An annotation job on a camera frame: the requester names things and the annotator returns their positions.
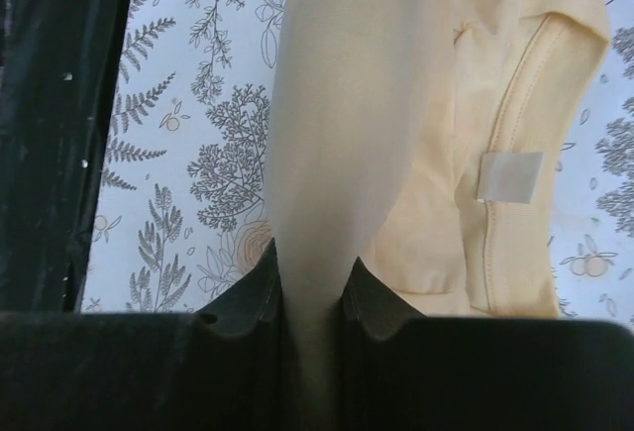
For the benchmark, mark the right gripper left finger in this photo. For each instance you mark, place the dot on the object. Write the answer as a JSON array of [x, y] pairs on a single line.
[[215, 369]]

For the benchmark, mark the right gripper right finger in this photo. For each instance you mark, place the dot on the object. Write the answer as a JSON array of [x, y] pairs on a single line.
[[403, 370]]

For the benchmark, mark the beige t shirt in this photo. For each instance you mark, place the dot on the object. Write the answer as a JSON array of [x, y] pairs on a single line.
[[421, 137]]

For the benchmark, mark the floral table mat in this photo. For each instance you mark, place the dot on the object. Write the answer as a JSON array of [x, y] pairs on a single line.
[[188, 64]]

